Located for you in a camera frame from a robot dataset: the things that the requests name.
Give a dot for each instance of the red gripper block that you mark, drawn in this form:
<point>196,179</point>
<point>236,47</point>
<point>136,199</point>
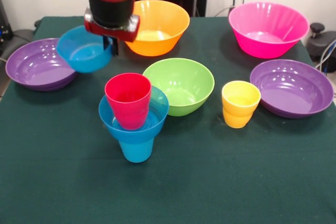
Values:
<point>115,33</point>

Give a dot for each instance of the small blue plastic bowl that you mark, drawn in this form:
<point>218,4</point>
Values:
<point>84,64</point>
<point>134,134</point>

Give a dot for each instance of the orange plastic bowl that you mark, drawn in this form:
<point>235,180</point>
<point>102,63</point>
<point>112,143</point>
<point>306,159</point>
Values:
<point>162,24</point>

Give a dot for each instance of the red plastic cup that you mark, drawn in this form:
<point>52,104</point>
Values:
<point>128,113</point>

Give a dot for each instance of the green plastic bowl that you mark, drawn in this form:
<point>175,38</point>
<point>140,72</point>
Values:
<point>191,77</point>

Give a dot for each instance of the blue plastic cup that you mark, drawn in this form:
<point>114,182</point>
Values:
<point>136,153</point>

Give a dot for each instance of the pink plastic bowl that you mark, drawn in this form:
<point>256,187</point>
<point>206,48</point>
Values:
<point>266,45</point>

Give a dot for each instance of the small black table clamp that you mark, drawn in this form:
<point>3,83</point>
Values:
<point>38,22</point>

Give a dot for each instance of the purple plastic bowl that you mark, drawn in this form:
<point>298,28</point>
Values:
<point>291,95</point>
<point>34,69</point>

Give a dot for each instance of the grey rounded base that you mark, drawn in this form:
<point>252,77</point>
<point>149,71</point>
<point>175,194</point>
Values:
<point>22,37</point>

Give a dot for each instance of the black equipment box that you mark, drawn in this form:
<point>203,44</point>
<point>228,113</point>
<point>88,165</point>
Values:
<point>4,30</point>

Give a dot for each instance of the yellow plastic cup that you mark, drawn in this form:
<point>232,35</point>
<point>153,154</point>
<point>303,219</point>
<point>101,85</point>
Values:
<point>237,116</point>

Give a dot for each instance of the dark green tablecloth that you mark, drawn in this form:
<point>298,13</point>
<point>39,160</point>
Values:
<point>168,182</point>

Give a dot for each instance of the black clamp with knob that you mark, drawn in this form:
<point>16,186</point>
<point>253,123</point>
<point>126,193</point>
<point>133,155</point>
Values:
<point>321,41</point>

